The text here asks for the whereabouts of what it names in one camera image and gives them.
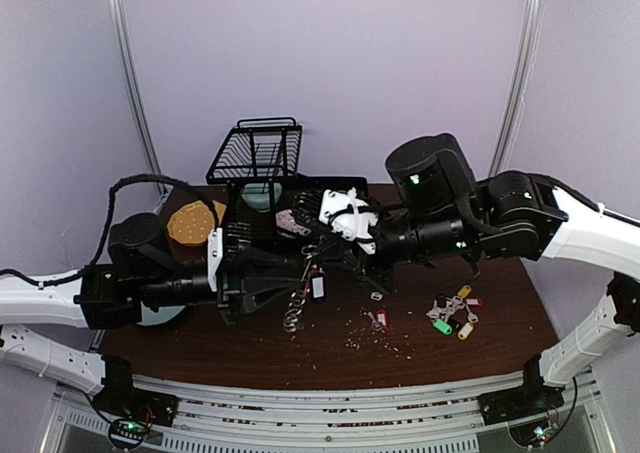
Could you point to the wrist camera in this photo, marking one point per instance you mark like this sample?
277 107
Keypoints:
342 214
224 242

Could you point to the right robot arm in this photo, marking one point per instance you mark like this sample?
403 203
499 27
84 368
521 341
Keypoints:
444 211

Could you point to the yellow dotted plate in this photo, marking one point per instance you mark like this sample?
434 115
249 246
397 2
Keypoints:
191 224

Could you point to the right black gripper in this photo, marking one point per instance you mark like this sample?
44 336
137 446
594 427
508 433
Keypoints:
366 260

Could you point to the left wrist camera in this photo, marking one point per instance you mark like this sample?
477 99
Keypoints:
224 242

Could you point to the grey keyring organiser red handle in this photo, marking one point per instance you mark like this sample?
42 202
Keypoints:
297 299

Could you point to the black wire dish rack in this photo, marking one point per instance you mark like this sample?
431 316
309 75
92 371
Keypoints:
267 150

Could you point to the key with black tag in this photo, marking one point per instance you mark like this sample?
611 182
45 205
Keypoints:
316 286

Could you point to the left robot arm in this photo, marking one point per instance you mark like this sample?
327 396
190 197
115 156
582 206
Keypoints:
141 274

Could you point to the pile of tagged keys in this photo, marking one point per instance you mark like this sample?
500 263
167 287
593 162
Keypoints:
455 316

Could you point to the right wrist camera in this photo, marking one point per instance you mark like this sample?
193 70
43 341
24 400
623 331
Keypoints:
342 214

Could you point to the pale green bowl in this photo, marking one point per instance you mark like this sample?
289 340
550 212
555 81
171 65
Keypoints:
262 197

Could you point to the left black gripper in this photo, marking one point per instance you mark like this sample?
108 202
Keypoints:
233 286

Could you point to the pink patterned bowl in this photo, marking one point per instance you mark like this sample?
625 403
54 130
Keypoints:
286 225

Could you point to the key with red tag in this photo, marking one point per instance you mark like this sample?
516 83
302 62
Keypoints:
377 321

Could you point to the light blue flat plate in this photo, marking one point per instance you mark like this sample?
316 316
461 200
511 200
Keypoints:
151 318

